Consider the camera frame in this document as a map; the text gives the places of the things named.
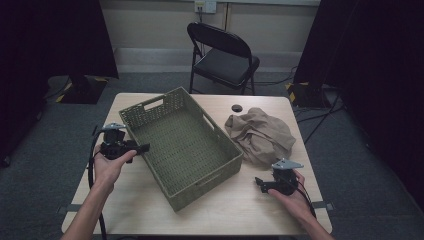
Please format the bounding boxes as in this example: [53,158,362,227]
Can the black folding chair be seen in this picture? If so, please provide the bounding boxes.
[186,21,261,96]

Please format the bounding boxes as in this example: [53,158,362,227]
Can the black curtain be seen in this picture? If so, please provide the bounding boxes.
[0,0,119,161]
[293,0,424,211]

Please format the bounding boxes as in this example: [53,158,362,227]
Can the person's right hand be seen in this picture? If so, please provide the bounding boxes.
[267,169,317,225]

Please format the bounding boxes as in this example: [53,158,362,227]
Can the black floor cables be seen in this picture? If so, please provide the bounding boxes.
[294,96,348,145]

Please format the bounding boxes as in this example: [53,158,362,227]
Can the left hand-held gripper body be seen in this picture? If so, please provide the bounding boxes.
[99,122,140,162]

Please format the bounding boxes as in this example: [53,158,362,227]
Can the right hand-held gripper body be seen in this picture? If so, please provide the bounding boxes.
[263,158,305,197]

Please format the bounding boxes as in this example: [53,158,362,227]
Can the beige cloth garment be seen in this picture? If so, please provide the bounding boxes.
[224,107,297,168]

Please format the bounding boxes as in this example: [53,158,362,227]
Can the white wall socket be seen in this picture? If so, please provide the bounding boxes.
[194,0,218,14]

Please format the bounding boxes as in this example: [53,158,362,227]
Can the green woven basket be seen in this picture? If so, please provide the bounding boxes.
[118,86,244,213]

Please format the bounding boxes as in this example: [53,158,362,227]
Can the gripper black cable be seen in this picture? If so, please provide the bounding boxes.
[87,129,108,240]
[293,173,317,219]

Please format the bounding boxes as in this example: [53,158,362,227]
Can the person's left hand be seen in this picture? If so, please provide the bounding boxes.
[91,144,138,192]

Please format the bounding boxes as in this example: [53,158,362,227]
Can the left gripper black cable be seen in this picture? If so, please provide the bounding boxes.
[87,129,108,240]

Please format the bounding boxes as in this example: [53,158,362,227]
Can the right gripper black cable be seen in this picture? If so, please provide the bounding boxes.
[293,173,317,219]

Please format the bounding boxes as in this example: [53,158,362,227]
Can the grey tape strip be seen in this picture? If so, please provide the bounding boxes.
[56,203,84,214]
[312,200,334,212]

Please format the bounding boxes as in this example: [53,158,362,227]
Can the black stand base yellow stripes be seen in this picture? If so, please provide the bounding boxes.
[284,81,329,108]
[46,74,109,105]

